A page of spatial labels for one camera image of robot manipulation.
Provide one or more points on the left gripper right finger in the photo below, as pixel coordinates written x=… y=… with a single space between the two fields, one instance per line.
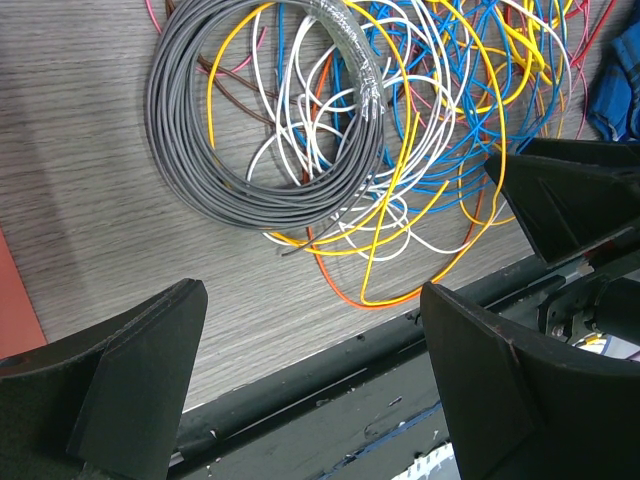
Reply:
x=521 y=405

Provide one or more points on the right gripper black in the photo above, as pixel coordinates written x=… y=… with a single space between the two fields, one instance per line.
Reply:
x=570 y=196

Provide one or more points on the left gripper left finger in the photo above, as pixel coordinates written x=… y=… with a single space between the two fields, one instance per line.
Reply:
x=105 y=402

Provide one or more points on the blue striped cloth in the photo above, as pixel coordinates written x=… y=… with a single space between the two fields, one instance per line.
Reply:
x=613 y=108

